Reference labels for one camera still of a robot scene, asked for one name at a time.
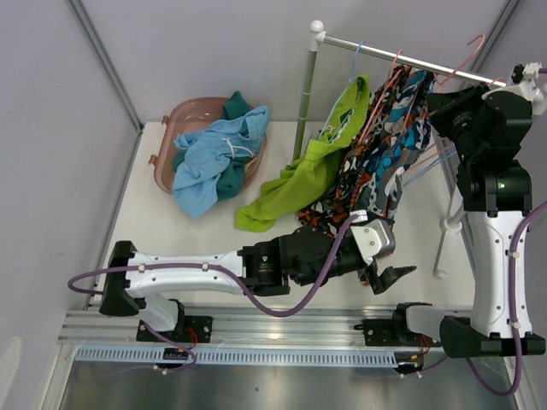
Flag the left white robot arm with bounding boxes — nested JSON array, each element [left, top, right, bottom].
[[99, 223, 416, 342]]

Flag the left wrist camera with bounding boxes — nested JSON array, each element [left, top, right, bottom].
[[350, 210, 396, 266]]

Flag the slotted cable duct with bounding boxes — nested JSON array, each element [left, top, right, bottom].
[[74, 344, 399, 368]]

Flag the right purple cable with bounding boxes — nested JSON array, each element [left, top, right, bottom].
[[463, 67, 547, 397]]

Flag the metal clothes rack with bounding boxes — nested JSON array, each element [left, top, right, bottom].
[[291, 19, 547, 278]]

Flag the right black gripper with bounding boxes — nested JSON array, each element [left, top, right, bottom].
[[427, 82, 491, 164]]

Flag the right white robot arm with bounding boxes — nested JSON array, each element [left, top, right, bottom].
[[390, 84, 546, 359]]

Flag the orange grey camouflage shorts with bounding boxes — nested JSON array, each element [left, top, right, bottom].
[[298, 65, 412, 237]]

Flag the orange blue patterned shorts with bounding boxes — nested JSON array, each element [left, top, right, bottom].
[[350, 70, 433, 226]]

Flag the light blue shorts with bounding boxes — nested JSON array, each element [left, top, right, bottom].
[[172, 106, 269, 219]]

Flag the light blue hanger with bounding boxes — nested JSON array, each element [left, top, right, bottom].
[[318, 39, 367, 139], [403, 145, 456, 188]]

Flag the teal green shorts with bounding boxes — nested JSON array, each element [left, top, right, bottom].
[[171, 91, 253, 201]]

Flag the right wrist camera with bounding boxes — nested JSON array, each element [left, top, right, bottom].
[[480, 62, 547, 103]]

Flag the pink translucent plastic basin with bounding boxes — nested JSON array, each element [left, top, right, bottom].
[[150, 97, 266, 194]]

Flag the lime green shorts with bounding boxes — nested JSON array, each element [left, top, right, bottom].
[[234, 74, 371, 232]]

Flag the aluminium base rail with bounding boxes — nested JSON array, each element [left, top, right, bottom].
[[57, 304, 393, 349]]

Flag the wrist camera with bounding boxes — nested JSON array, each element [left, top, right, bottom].
[[350, 210, 396, 266], [480, 62, 547, 103]]

